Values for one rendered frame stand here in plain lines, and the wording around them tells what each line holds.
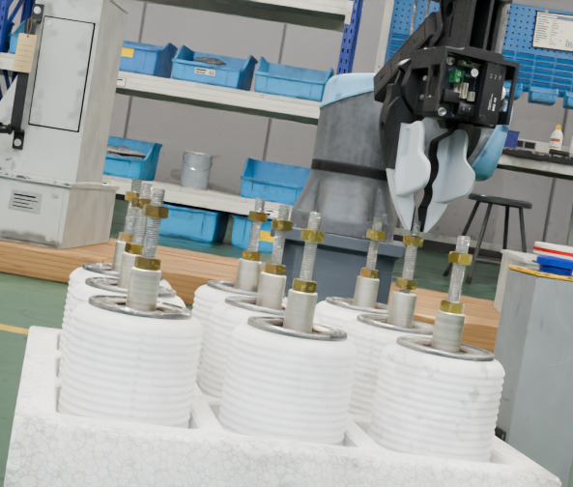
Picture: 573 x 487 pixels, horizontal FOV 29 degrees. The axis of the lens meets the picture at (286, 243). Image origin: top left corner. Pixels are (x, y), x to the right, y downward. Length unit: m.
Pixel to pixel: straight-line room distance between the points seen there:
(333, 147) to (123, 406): 0.84
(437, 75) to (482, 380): 0.26
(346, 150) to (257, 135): 7.88
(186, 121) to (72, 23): 6.34
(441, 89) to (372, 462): 0.31
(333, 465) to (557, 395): 0.36
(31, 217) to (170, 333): 2.39
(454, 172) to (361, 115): 0.59
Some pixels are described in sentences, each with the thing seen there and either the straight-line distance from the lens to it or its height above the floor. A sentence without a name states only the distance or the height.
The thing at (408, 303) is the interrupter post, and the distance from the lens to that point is 0.97.
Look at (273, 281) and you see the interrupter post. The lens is 0.94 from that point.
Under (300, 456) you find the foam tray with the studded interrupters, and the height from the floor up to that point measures 0.18.
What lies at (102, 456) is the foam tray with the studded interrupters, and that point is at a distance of 0.76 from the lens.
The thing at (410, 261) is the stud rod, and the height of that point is 0.31.
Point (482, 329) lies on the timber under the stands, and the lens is 2.97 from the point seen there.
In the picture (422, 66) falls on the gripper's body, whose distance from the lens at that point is 0.94.
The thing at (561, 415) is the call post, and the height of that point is 0.18.
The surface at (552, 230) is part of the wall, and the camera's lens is 9.47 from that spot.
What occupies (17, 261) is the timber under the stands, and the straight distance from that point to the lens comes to 3.09.
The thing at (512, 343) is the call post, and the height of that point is 0.24.
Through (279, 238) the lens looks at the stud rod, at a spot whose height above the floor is 0.31.
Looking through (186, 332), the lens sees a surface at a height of 0.24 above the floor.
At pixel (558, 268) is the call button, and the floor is 0.32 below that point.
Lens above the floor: 0.36
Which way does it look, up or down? 3 degrees down
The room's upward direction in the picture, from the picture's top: 9 degrees clockwise
